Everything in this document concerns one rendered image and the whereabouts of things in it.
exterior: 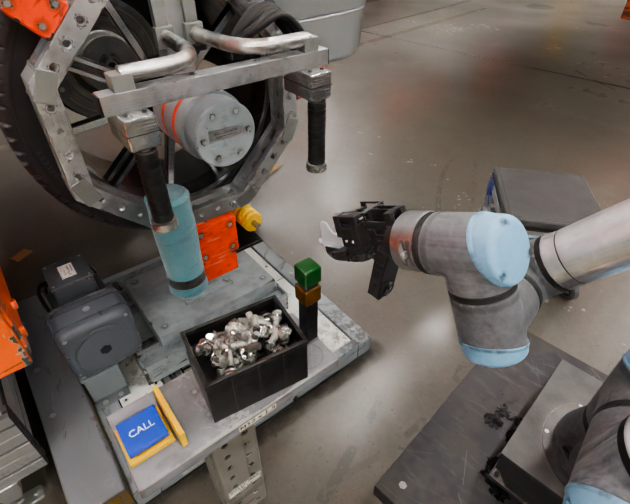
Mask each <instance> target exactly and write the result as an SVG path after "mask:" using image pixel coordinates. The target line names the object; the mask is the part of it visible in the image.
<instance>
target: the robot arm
mask: <svg viewBox="0 0 630 504"><path fill-rule="evenodd" d="M366 203H376V204H375V205H373V206H371V207H369V208H367V205H366ZM360 204H361V207H360V208H358V209H357V211H351V212H345V211H343V212H342V213H340V214H339V213H337V214H335V215H334V216H332V218H333V221H334V231H335V233H334V232H333V231H332V229H331V228H330V226H329V225H328V224H327V222H325V221H322V222H321V223H320V228H321V235H322V237H321V238H319V243H320V245H321V247H322V248H323V250H324V251H325V252H326V253H327V254H328V255H329V256H330V257H331V258H333V259H334V260H339V261H348V262H350V261H352V262H365V261H368V260H370V259H371V258H372V259H373V260H374V264H373V269H372V273H371V278H370V283H369V288H368V293H369V294H370V295H372V296H373V297H375V298H376V299H377V300H380V299H381V298H382V297H384V296H386V295H388V294H389V293H390V292H391V291H392V289H393V287H394V283H395V279H396V275H397V271H398V267H400V268H401V269H404V270H409V271H415V272H422V273H426V274H432V275H438V276H444V278H445V281H446V285H447V289H448V293H449V298H450V302H451V306H452V311H453V315H454V319H455V323H456V328H457V332H458V341H459V343H460V344H461V347H462V351H463V353H464V355H465V356H466V357H467V358H468V359H469V360H470V361H472V362H473V363H475V364H478V365H482V366H486V367H493V368H499V367H507V366H511V365H514V364H517V363H519V362H520V361H522V360H523V359H524V358H525V357H526V356H527V354H528V352H529V345H530V341H529V339H528V338H527V329H528V327H529V325H530V324H531V322H532V321H533V319H534V317H535V316H536V314H537V313H538V311H539V309H540V308H541V306H542V305H543V303H544V301H545V300H546V299H547V298H549V297H551V296H555V295H558V294H561V293H564V292H567V291H570V290H573V289H576V288H578V287H579V286H581V285H584V284H587V283H590V282H593V281H596V280H599V279H602V278H605V277H608V276H612V275H615V274H618V273H621V272H624V271H627V270H630V198H628V199H626V200H624V201H622V202H619V203H617V204H615V205H613V206H610V207H608V208H606V209H604V210H601V211H599V212H597V213H595V214H593V215H590V216H588V217H586V218H584V219H581V220H579V221H577V222H575V223H572V224H570V225H568V226H566V227H563V228H561V229H559V230H557V231H555V232H550V233H546V234H544V235H542V236H539V237H538V236H528V235H527V232H526V230H525V228H524V226H523V225H522V223H521V222H520V221H519V220H518V219H517V218H515V217H514V216H512V215H509V214H505V213H494V212H491V211H480V212H441V211H438V212H436V211H419V210H410V211H406V208H405V205H384V203H383V201H360ZM553 444H554V449H555V452H556V455H557V458H558V460H559V462H560V464H561V466H562V467H563V469H564V470H565V472H566V473H567V475H568V476H569V477H570V479H569V481H568V484H567V485H566V486H565V489H564V492H565V495H564V499H563V503H562V504H630V349H629V350H627V351H626V352H625V353H624V354H623V356H622V358H621V360H620V361H619V362H618V364H617V365H616V366H615V368H614V369H613V371H612V372H611V373H610V375H609V376H608V377H607V379H606V380H605V381H604V383H603V384H602V385H601V387H600V388H599V390H598V391H597V392H596V394H595V395H594V396H593V398H592V399H591V400H590V402H589V403H588V405H585V406H582V407H580V408H577V409H574V410H572V411H570V412H568V413H567V414H566V415H564V416H563V417H562V419H561V420H560V421H559V423H558V424H557V426H556V428H555V430H554V434H553Z"/></svg>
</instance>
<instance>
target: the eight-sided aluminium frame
mask: <svg viewBox="0 0 630 504"><path fill-rule="evenodd" d="M66 1H68V2H69V3H70V8H69V9H68V11H67V13H66V15H65V17H64V18H63V20H62V22H61V24H60V25H59V27H58V29H57V31H56V33H55V34H54V36H53V38H52V40H51V41H47V40H45V39H44V38H42V37H41V39H40V41H39V43H38V44H37V46H36V48H35V50H34V52H33V53H32V55H31V57H30V59H29V60H27V61H26V66H25V68H24V70H23V71H22V73H21V78H22V81H23V83H24V86H25V88H26V93H27V94H28V96H29V98H30V100H31V102H32V105H33V107H34V110H35V112H36V114H37V117H38V119H39V122H40V124H41V126H42V129H43V131H44V134H45V136H46V138H47V141H48V143H49V146H50V148H51V150H52V153H53V155H54V158H55V160H56V162H57V165H58V167H59V170H60V172H61V174H62V175H61V177H62V179H63V180H64V182H65V184H66V186H67V188H68V190H69V191H70V193H71V194H72V196H73V197H74V199H75V200H76V201H78V202H81V203H84V204H86V205H87V206H88V207H91V206H92V207H94V208H97V209H100V210H103V211H105V212H108V213H111V214H113V215H116V216H119V217H122V218H124V219H127V220H130V221H132V222H135V223H138V224H141V225H143V226H146V227H149V228H151V224H150V219H149V215H148V211H147V207H146V205H145V203H144V200H142V199H140V198H137V197H135V196H133V195H130V194H128V193H126V192H123V191H121V190H118V189H116V188H114V187H111V186H109V185H107V184H104V183H102V182H100V181H97V180H95V179H92V178H90V176H89V173H88V170H87V167H86V165H85V162H84V159H83V157H82V154H81V151H80V149H79V146H78V143H77V141H76V138H75V135H74V132H73V130H72V127H71V124H70V122H69V119H68V116H67V114H66V111H65V108H64V105H63V103H62V100H61V97H60V95H59V92H58V87H59V86H60V84H61V82H62V80H63V79H64V77H65V75H66V73H67V72H68V70H69V68H70V66H71V64H72V63H73V61H74V59H75V57H76V56H77V54H78V52H79V50H80V49H81V47H82V45H83V43H84V42H85V40H86V38H87V36H88V35H89V33H90V31H91V29H92V27H93V26H94V24H95V22H96V20H97V19H98V17H99V15H100V13H101V12H102V10H103V8H104V6H105V5H106V3H107V1H108V0H66ZM227 1H228V2H229V3H230V4H231V5H232V6H233V7H234V8H235V9H236V10H237V11H238V12H239V13H240V14H241V15H243V13H244V12H245V11H246V10H247V9H248V8H249V7H250V6H251V5H253V4H255V3H260V2H263V1H264V0H227ZM259 34H260V35H261V36H262V37H263V38H264V37H272V36H278V35H284V34H283V33H282V32H281V30H280V29H279V27H278V26H277V25H276V24H275V22H273V23H272V24H271V25H269V26H268V27H267V28H265V29H264V30H262V31H261V32H260V33H259ZM283 77H284V75H283V76H279V77H274V78H270V79H268V80H269V95H270V111H271V121H270V123H269V125H268V126H267V128H266V129H265V131H264V133H263V134H262V136H261V137H260V139H259V140H258V142H257V144H256V145H255V147H254V148H253V150H252V151H251V153H250V155H249V156H248V158H247V159H246V161H245V163H244V164H243V166H242V167H241V169H240V170H239V172H238V174H237V175H236V177H235V178H234V180H233V181H232V182H231V183H230V184H227V185H224V186H222V187H219V188H216V189H213V190H211V191H208V192H205V193H202V194H199V195H197V196H194V197H191V198H190V202H191V206H192V210H193V214H194V217H195V222H196V224H198V223H201V222H204V221H206V220H209V219H211V218H214V217H216V216H219V215H221V214H224V213H226V212H229V211H232V210H234V209H237V208H239V207H240V208H242V207H243V206H244V205H247V204H249V203H251V201H252V199H253V198H254V197H255V196H256V195H257V192H258V190H259V189H260V187H261V186H262V184H263V182H264V181H265V179H266V178H267V176H268V175H269V173H270V172H271V170H272V168H273V167H274V165H275V164H276V162H277V161H278V159H279V158H280V156H281V154H282V153H283V151H284V150H285V148H286V147H287V145H288V144H289V142H290V141H291V140H293V136H294V134H295V133H296V131H297V122H298V119H297V104H296V95H295V94H293V93H291V92H288V91H286V90H285V88H284V78H283ZM151 229H152V228H151Z"/></svg>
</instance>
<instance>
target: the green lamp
mask: <svg viewBox="0 0 630 504"><path fill-rule="evenodd" d="M294 278H295V280H296V281H297V282H298V283H300V284H301V285H302V286H303V287H304V288H306V289H307V288H309V287H311V286H313V285H315V284H317V283H318V282H320V281H321V266H320V265H319V264H318V263H316V262H315V261H314V260H313V259H312V258H310V257H308V258H306V259H304V260H302V261H300V262H298V263H296V264H295V265H294Z"/></svg>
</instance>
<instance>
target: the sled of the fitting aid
mask: <svg viewBox="0 0 630 504"><path fill-rule="evenodd" d="M275 287H276V288H275V289H274V290H272V291H270V292H268V293H266V294H264V295H262V296H260V297H258V298H256V299H254V300H252V301H251V302H249V303H247V304H245V305H243V306H241V307H239V308H237V309H240V308H242V307H245V306H247V305H250V304H252V303H255V302H258V301H260V300H263V299H265V298H268V297H270V296H273V295H276V297H277V298H278V299H279V301H280V302H281V303H282V305H283V306H284V308H285V309H288V293H287V292H286V291H285V290H284V289H283V288H282V287H281V286H280V285H279V284H278V283H277V282H276V281H275ZM120 292H121V294H122V296H123V299H124V301H125V302H126V303H127V304H128V305H129V308H130V310H131V313H132V315H133V317H134V319H135V321H136V324H137V326H138V329H139V333H140V336H141V338H142V350H141V351H138V352H137V353H135V354H133V355H132V356H133V357H134V359H135V361H136V363H137V365H138V366H139V368H140V370H141V372H142V373H143V375H144V377H145V379H146V380H147V382H148V384H149V385H151V384H153V383H155V382H157V381H159V380H161V379H162V378H164V377H166V376H168V375H170V374H171V373H173V372H175V371H177V370H179V369H180V368H182V367H184V366H186V365H188V364H189V363H190V362H189V358H188V355H187V352H186V348H185V345H184V342H183V340H182V338H179V339H178V340H176V341H174V342H172V343H170V344H168V345H166V346H164V347H162V346H161V344H160V343H159V341H158V339H157V338H156V336H155V335H154V333H153V332H152V330H151V329H150V327H149V325H148V324H147V322H146V321H145V319H144V318H143V316H142V314H141V313H140V311H139V310H138V308H137V307H136V305H135V304H134V302H133V300H132V299H131V297H130V296H129V294H128V293H127V291H126V289H123V290H121V291H120ZM237 309H235V310H237ZM235 310H233V311H235Z"/></svg>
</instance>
